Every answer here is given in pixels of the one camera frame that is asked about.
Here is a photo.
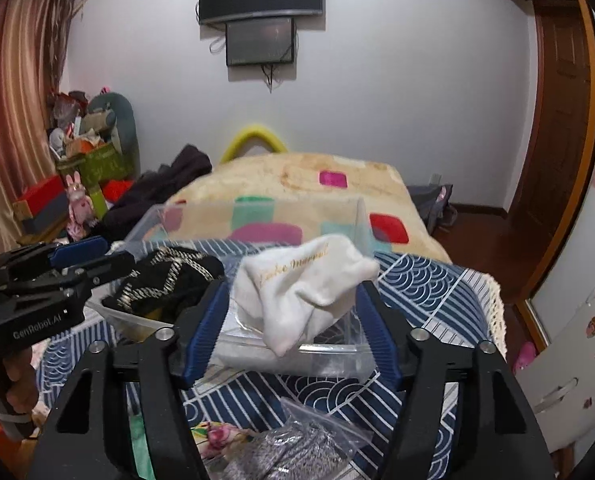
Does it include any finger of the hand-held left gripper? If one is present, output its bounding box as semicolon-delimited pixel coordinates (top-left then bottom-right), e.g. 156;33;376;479
43;236;109;271
60;250;137;289

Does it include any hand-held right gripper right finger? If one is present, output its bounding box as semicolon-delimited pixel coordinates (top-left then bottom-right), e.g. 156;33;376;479
356;283;559;480

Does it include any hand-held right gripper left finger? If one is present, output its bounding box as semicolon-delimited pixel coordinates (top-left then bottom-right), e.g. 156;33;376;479
30;280;230;480

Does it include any black gold-patterned knit cloth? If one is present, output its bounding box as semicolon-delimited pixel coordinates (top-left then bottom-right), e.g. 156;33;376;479
102;246;227;322

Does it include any clear plastic storage box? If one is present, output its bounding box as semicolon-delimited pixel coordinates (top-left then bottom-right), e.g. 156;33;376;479
84;197;404;379

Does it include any white sock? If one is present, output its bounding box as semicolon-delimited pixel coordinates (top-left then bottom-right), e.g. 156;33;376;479
232;234;380;358

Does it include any person's left hand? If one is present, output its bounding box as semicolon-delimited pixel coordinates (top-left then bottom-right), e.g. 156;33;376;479
3;346;41;412

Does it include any pink bunny doll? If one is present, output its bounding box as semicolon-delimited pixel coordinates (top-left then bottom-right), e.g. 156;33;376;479
65;170;99;242

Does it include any red and grey box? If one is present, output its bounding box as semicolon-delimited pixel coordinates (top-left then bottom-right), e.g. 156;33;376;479
12;175;71;235

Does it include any blue wave-patterned bedsheet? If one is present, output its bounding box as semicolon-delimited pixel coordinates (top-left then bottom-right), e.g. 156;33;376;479
36;239;508;480

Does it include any red cloth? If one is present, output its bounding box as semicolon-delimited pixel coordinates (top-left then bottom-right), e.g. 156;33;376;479
101;179;136;202

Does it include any green cardboard box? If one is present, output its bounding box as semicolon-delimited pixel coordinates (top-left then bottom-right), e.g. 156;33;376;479
56;142;134;187

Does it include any floral cloth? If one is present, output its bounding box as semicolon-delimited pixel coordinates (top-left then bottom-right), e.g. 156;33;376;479
189;420;259;462

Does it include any dark clothes pile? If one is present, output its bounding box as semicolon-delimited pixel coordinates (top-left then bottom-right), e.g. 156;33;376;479
101;144;214;242

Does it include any clear bag with grey cloth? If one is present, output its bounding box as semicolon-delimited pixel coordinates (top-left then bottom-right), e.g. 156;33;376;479
236;397;379;480

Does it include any grey backpack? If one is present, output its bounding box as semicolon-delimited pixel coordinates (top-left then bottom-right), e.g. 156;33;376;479
406;183;459;235

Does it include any pink slipper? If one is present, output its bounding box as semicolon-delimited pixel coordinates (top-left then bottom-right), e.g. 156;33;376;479
511;342;537;374

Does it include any striped brown curtain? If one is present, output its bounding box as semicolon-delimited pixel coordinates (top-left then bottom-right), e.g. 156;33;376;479
0;0;74;256

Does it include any beige blanket with coloured squares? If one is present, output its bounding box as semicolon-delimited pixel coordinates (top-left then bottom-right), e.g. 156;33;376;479
142;152;453;264

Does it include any white plastic chair with stickers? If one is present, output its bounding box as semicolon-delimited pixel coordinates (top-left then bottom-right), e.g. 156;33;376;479
514;281;595;462

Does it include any yellow curved foam tube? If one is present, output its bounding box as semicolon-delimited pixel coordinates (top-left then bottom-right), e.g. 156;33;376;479
220;124;289;164

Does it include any brown wooden door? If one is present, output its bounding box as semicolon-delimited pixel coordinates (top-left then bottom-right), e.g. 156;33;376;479
506;0;594;303

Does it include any black hanging cable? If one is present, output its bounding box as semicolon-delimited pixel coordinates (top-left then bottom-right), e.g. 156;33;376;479
261;62;284;95

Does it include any small black wall monitor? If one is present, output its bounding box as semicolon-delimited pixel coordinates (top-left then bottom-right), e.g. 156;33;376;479
225;17;297;68

